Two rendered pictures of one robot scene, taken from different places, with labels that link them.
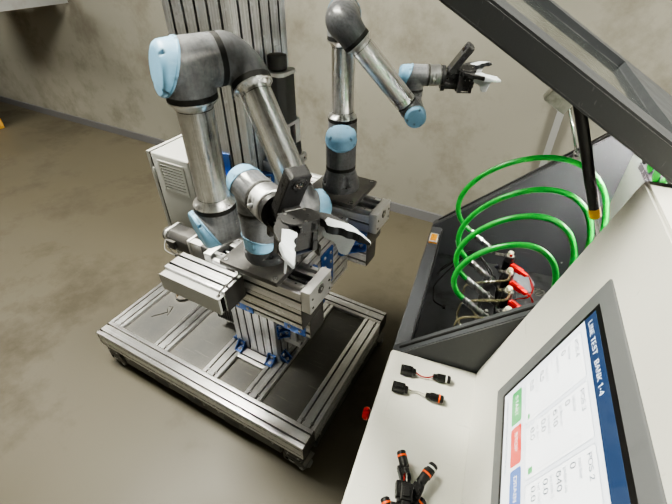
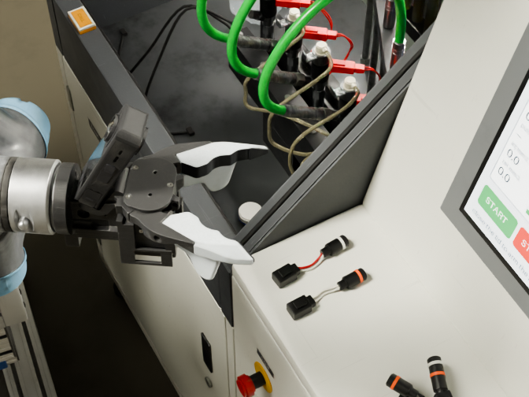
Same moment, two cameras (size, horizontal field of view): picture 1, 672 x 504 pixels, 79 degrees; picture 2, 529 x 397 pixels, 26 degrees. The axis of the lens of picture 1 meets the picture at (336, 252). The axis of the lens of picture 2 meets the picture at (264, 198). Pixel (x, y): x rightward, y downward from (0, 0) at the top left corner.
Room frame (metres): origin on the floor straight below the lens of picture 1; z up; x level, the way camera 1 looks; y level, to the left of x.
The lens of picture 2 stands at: (0.08, 0.50, 2.35)
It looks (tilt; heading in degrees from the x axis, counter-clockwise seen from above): 54 degrees down; 311
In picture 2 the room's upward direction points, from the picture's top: straight up
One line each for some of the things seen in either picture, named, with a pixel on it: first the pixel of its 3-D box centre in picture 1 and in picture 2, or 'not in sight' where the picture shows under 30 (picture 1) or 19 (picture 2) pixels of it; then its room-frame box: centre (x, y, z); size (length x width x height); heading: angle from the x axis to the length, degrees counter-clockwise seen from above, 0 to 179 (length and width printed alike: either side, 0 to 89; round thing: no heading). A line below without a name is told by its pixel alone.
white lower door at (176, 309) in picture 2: not in sight; (153, 279); (1.03, -0.27, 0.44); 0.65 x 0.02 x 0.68; 160
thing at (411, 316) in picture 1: (419, 293); (143, 139); (1.02, -0.29, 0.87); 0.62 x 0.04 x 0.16; 160
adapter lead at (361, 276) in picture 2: (417, 392); (327, 292); (0.56, -0.20, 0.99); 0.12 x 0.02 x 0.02; 71
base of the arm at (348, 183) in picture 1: (340, 174); not in sight; (1.48, -0.02, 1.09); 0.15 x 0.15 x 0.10
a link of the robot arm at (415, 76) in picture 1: (413, 75); not in sight; (1.60, -0.29, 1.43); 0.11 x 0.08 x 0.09; 87
